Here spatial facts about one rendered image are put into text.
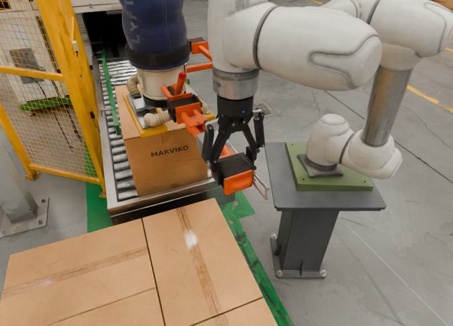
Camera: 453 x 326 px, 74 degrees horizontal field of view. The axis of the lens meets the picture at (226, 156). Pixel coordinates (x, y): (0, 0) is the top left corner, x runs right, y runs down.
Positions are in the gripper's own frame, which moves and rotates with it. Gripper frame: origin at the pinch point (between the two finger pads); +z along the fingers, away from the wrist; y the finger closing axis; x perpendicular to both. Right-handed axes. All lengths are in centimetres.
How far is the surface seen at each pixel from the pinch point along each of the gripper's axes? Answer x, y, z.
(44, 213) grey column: -145, 85, 126
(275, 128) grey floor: -173, -137, 127
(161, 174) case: -73, 6, 59
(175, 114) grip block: -31.1, 4.9, 0.1
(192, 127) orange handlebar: -20.8, 3.1, -0.4
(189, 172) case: -71, -9, 62
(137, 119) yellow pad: -52, 14, 11
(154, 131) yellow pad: -42.3, 10.6, 11.8
